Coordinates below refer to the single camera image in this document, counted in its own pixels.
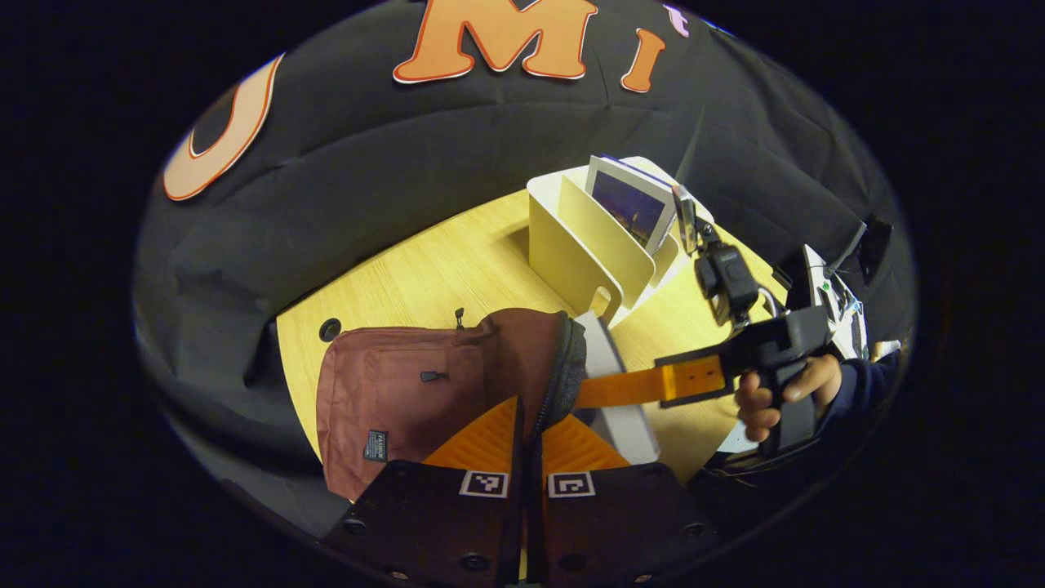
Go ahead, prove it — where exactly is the black rectangular device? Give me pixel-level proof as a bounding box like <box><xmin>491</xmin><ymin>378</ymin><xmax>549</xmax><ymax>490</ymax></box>
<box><xmin>857</xmin><ymin>214</ymin><xmax>896</xmax><ymax>285</ymax></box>

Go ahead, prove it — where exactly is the grey portrait cover book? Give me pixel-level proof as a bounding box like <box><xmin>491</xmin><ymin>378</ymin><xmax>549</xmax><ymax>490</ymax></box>
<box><xmin>574</xmin><ymin>310</ymin><xmax>664</xmax><ymax>466</ymax></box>

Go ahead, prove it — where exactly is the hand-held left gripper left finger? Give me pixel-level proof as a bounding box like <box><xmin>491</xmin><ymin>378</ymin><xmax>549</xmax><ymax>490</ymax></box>
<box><xmin>322</xmin><ymin>395</ymin><xmax>525</xmax><ymax>586</ymax></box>

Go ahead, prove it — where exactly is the blue book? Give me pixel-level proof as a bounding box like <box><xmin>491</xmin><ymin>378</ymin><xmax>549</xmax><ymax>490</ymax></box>
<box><xmin>585</xmin><ymin>154</ymin><xmax>680</xmax><ymax>256</ymax></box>

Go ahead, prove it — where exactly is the maroon schoolbag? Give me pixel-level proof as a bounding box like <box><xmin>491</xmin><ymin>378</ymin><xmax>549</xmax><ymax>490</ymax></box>
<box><xmin>315</xmin><ymin>307</ymin><xmax>589</xmax><ymax>502</ymax></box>

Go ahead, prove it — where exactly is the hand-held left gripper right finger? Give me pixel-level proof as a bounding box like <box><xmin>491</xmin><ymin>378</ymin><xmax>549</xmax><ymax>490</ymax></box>
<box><xmin>533</xmin><ymin>412</ymin><xmax>721</xmax><ymax>586</ymax></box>

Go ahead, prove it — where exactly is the white plastic bookshelf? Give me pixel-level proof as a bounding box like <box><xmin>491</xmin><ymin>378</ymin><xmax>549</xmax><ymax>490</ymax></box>
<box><xmin>527</xmin><ymin>155</ymin><xmax>716</xmax><ymax>329</ymax></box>

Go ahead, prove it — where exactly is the white electronic device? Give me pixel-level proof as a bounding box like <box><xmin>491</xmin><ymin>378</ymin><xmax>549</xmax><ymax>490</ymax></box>
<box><xmin>784</xmin><ymin>243</ymin><xmax>870</xmax><ymax>364</ymax></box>

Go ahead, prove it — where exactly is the black backdrop cloth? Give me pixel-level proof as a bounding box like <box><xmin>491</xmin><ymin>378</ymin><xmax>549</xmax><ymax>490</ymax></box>
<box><xmin>133</xmin><ymin>0</ymin><xmax>915</xmax><ymax>532</ymax></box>

